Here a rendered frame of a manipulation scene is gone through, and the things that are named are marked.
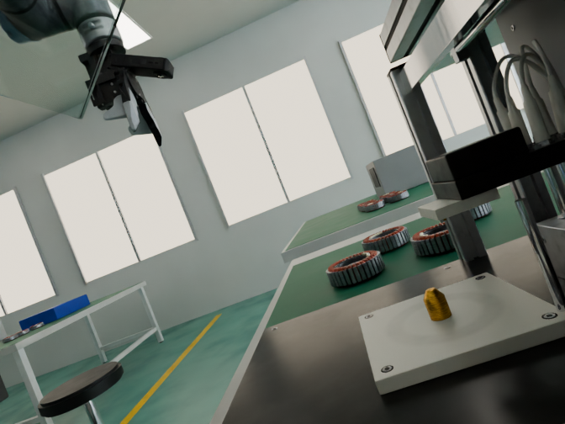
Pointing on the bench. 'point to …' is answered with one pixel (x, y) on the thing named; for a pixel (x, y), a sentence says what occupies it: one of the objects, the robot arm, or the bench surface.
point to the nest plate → (456, 331)
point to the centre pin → (436, 304)
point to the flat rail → (440, 39)
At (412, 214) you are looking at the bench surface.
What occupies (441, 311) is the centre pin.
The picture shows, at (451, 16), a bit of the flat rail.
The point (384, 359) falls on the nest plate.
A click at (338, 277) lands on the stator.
